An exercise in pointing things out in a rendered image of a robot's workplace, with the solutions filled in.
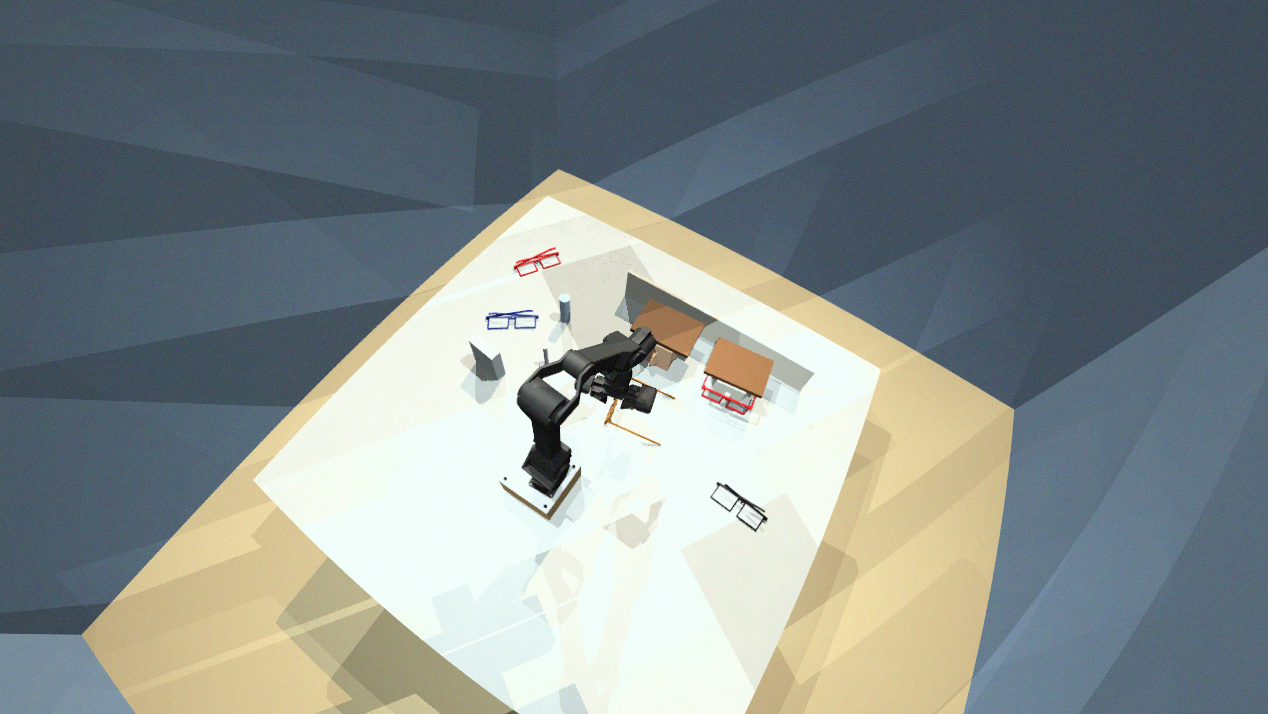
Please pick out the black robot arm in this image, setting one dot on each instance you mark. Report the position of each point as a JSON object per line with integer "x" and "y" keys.
{"x": 548, "y": 460}

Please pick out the black-framed glasses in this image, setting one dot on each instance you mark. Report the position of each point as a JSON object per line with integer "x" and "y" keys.
{"x": 727, "y": 497}

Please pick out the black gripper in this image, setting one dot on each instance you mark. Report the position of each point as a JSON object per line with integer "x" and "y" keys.
{"x": 633, "y": 396}

